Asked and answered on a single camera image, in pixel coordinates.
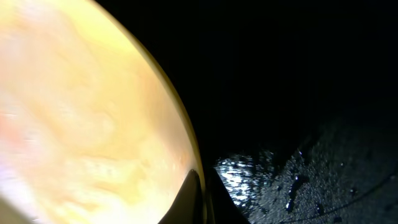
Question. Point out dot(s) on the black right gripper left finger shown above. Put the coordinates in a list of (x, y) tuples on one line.
[(188, 206)]

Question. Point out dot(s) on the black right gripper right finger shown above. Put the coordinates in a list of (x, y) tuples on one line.
[(220, 206)]

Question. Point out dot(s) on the yellow plate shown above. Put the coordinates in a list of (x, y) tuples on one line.
[(92, 131)]

